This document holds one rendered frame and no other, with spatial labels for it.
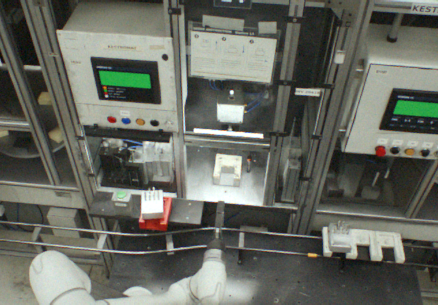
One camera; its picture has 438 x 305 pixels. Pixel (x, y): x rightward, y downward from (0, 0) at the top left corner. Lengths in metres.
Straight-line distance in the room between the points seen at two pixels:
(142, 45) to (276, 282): 1.30
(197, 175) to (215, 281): 0.78
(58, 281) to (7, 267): 1.91
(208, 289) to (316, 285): 0.76
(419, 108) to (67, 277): 1.34
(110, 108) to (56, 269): 0.72
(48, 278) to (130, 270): 0.92
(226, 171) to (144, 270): 0.64
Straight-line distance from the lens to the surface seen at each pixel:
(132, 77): 1.80
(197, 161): 2.49
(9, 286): 3.35
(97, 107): 1.98
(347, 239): 2.26
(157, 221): 2.25
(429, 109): 1.89
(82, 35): 1.78
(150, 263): 2.41
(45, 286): 1.54
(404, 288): 2.51
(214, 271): 1.81
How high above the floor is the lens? 2.76
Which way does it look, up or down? 46 degrees down
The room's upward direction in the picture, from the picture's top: 2 degrees clockwise
